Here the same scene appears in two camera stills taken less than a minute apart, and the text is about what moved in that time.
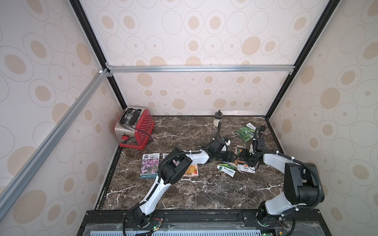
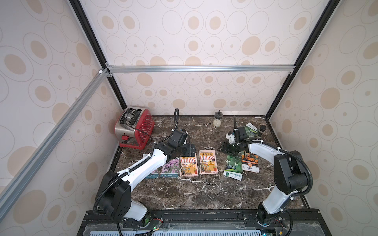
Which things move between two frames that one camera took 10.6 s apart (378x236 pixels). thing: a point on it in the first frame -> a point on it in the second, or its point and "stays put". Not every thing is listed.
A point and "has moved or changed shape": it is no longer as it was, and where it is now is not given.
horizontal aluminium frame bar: (197, 68) stays put
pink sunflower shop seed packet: (192, 171) stays put
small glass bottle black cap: (218, 117) stays put
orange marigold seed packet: (243, 167) has moved or changed shape
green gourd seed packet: (229, 169) has moved or changed shape
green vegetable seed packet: (246, 133) stays put
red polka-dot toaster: (134, 127) stays put
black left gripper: (231, 158) -> (191, 149)
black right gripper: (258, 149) -> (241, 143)
